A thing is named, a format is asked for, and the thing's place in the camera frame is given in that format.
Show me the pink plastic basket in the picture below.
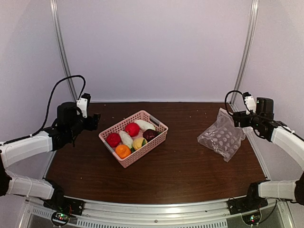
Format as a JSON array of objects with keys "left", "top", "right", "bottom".
[{"left": 99, "top": 110, "right": 169, "bottom": 168}]

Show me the red toy fruit front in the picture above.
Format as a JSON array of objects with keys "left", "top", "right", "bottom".
[{"left": 106, "top": 133, "right": 121, "bottom": 148}]

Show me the red toy fruit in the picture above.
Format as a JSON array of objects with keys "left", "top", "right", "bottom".
[
  {"left": 106, "top": 133, "right": 121, "bottom": 148},
  {"left": 124, "top": 123, "right": 140, "bottom": 137}
]

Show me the clear zip top bag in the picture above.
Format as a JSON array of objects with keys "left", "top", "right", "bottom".
[{"left": 197, "top": 108, "right": 246, "bottom": 162}]

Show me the orange toy fruit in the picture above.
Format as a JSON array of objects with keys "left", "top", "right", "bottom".
[{"left": 115, "top": 144, "right": 132, "bottom": 159}]

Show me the yellow toy fruit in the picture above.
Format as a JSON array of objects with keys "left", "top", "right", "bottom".
[{"left": 133, "top": 137, "right": 147, "bottom": 150}]

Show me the dark purple toy fruit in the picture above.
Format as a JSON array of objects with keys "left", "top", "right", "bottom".
[{"left": 142, "top": 129, "right": 158, "bottom": 142}]

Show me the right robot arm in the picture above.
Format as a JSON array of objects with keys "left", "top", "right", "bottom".
[{"left": 232, "top": 93, "right": 304, "bottom": 210}]

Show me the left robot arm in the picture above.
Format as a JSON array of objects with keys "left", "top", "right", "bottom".
[{"left": 0, "top": 102, "right": 101, "bottom": 211}]

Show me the white toy vegetable front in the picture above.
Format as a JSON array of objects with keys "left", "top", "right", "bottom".
[{"left": 119, "top": 131, "right": 133, "bottom": 149}]

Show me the white toy vegetable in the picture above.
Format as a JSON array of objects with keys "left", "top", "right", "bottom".
[
  {"left": 119, "top": 131, "right": 133, "bottom": 149},
  {"left": 134, "top": 120, "right": 156, "bottom": 131}
]

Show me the white toy vegetable rear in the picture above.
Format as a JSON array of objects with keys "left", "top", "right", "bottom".
[{"left": 134, "top": 120, "right": 156, "bottom": 131}]

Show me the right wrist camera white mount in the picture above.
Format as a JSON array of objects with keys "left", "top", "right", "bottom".
[{"left": 243, "top": 92, "right": 256, "bottom": 115}]

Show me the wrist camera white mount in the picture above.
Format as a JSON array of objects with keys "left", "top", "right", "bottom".
[
  {"left": 76, "top": 93, "right": 91, "bottom": 118},
  {"left": 243, "top": 92, "right": 256, "bottom": 115}
]

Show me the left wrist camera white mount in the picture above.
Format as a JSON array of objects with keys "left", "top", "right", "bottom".
[{"left": 76, "top": 93, "right": 91, "bottom": 118}]

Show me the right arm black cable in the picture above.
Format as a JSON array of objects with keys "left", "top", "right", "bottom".
[{"left": 224, "top": 89, "right": 247, "bottom": 117}]

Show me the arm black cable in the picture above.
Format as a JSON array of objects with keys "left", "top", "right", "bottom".
[
  {"left": 224, "top": 89, "right": 247, "bottom": 117},
  {"left": 28, "top": 75, "right": 86, "bottom": 138}
]

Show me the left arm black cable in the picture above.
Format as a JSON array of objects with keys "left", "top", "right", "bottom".
[{"left": 28, "top": 75, "right": 86, "bottom": 138}]

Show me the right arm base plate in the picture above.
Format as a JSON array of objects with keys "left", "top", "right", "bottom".
[{"left": 227, "top": 196, "right": 268, "bottom": 215}]

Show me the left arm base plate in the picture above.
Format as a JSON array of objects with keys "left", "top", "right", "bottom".
[{"left": 42, "top": 197, "right": 85, "bottom": 218}]

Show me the front aluminium rail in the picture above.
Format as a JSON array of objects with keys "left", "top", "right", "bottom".
[{"left": 18, "top": 186, "right": 295, "bottom": 228}]

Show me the right aluminium frame post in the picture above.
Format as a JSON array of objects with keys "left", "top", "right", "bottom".
[{"left": 234, "top": 0, "right": 259, "bottom": 90}]

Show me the aluminium frame post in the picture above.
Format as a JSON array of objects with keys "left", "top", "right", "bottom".
[
  {"left": 50, "top": 0, "right": 78, "bottom": 101},
  {"left": 234, "top": 0, "right": 259, "bottom": 90}
]

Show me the left aluminium frame post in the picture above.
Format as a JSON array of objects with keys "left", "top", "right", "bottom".
[{"left": 50, "top": 0, "right": 78, "bottom": 101}]

